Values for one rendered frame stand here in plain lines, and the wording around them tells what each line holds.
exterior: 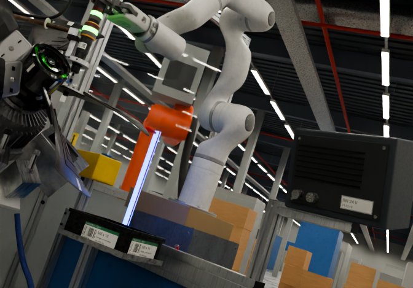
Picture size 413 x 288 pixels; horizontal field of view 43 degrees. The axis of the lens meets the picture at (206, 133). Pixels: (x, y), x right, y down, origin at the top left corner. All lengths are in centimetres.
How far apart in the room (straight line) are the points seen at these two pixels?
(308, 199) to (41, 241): 143
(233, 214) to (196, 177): 750
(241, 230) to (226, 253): 741
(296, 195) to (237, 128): 71
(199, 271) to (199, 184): 56
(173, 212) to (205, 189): 17
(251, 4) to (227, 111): 39
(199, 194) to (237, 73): 47
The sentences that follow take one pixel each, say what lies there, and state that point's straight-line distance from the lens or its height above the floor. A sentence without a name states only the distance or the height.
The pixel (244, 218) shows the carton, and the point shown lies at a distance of 931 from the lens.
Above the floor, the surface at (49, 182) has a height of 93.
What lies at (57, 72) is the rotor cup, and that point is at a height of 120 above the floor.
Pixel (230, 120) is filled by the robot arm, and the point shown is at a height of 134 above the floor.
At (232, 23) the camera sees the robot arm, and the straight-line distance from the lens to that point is 201.
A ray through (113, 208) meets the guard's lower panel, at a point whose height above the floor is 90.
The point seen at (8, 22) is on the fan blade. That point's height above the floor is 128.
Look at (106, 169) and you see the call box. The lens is 185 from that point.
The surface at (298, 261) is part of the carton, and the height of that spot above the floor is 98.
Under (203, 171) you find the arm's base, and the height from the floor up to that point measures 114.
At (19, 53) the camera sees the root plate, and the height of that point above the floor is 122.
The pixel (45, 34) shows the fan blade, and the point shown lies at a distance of 166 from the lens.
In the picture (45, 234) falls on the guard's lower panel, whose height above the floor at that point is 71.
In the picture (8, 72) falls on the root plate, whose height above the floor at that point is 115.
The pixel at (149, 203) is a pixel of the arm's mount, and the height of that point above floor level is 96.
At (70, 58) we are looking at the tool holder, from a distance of 149.
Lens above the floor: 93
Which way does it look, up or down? 10 degrees up
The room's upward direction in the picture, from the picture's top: 18 degrees clockwise
